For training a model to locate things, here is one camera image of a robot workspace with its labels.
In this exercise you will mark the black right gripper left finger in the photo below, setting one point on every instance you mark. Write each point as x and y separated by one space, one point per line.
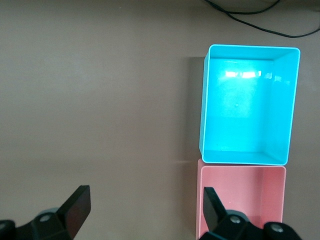
72 212

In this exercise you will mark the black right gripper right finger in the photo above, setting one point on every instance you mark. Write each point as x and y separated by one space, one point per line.
215 215

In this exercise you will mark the pink plastic bin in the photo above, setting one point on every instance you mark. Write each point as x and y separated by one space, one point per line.
237 185

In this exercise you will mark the blue plastic bin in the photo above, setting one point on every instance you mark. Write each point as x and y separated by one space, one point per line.
237 107

